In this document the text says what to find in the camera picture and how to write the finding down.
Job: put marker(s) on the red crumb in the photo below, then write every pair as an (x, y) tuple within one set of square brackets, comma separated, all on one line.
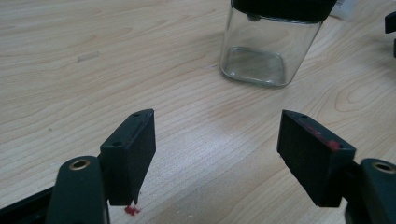
[(132, 210)]

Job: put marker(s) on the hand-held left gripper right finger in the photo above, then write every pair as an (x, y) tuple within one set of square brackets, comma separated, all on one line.
[(314, 158)]

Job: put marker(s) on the white and blue packet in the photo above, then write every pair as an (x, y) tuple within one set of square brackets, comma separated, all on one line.
[(344, 7)]

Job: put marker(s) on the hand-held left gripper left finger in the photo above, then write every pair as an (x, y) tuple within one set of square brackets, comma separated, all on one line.
[(129, 155)]

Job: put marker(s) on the glass jar with black lid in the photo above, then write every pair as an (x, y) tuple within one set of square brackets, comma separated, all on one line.
[(267, 40)]

